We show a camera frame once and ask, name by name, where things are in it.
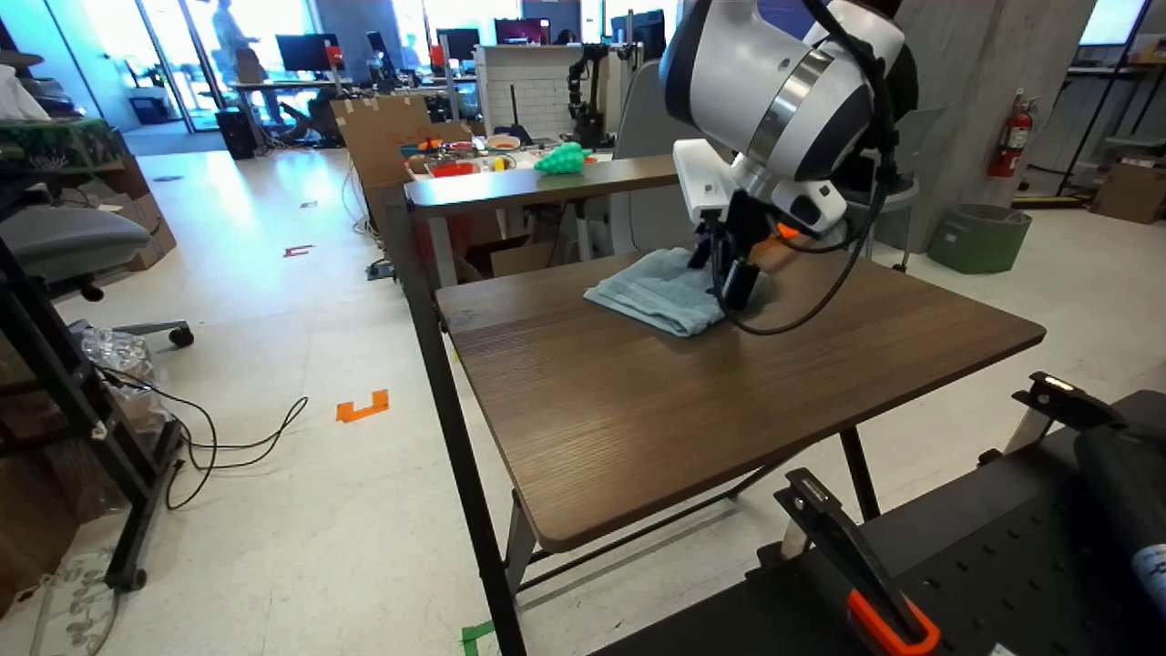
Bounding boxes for green floor tape mark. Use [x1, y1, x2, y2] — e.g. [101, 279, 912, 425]
[461, 618, 504, 656]

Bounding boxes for black bar with label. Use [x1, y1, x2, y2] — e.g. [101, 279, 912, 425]
[1073, 385, 1166, 656]

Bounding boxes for black computer monitor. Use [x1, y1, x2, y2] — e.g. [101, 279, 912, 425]
[433, 26, 486, 62]
[487, 13, 556, 52]
[606, 9, 672, 52]
[272, 30, 333, 73]

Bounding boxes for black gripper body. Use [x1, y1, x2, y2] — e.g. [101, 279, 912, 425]
[702, 190, 798, 265]

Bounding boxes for red fire extinguisher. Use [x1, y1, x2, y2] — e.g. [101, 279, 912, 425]
[988, 86, 1040, 182]

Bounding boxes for pale grey chair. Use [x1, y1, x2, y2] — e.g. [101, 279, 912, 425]
[606, 86, 686, 259]

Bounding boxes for black slanted pole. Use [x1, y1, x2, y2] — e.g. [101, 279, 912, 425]
[1052, 0, 1158, 197]

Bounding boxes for black floor cable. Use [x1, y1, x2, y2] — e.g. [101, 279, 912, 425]
[96, 360, 314, 514]

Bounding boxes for brown wooden table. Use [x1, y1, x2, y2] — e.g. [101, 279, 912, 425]
[399, 241, 886, 656]

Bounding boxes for black desk device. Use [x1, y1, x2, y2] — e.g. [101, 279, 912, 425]
[564, 43, 624, 149]

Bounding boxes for grey office chair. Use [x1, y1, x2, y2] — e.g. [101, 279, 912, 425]
[0, 197, 198, 352]

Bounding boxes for red plastic object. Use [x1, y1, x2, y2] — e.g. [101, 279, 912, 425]
[423, 153, 486, 182]

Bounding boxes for black equipment stand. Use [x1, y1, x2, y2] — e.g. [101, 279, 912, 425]
[0, 233, 192, 599]

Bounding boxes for green plants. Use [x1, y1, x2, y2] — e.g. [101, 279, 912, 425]
[0, 114, 125, 175]

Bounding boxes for orange plastic object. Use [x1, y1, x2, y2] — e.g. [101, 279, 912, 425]
[765, 219, 815, 250]

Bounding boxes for orange floor tape mark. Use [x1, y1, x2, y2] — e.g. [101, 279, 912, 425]
[333, 385, 395, 425]

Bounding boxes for brown cardboard panel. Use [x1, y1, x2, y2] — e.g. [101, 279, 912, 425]
[333, 90, 476, 233]

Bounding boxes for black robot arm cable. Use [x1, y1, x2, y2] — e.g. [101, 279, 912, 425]
[727, 0, 907, 340]

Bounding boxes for wooden background desk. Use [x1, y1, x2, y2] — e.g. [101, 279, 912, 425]
[401, 149, 686, 288]

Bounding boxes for green plastic object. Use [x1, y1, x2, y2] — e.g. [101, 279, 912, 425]
[537, 140, 597, 179]

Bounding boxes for green bin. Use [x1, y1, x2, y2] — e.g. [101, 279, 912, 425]
[926, 200, 1036, 276]

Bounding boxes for crumpled clear plastic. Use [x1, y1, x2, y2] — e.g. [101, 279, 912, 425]
[65, 320, 159, 394]

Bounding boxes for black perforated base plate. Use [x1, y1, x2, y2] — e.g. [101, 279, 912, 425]
[595, 385, 1166, 656]

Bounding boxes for clear plastic sheet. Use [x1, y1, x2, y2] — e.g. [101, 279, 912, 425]
[28, 550, 125, 656]

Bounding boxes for white partition panel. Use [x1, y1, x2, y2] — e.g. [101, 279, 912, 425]
[476, 43, 588, 140]

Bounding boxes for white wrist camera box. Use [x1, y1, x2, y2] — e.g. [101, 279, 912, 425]
[672, 136, 736, 233]

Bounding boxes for light blue towel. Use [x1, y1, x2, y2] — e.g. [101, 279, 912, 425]
[580, 245, 734, 343]

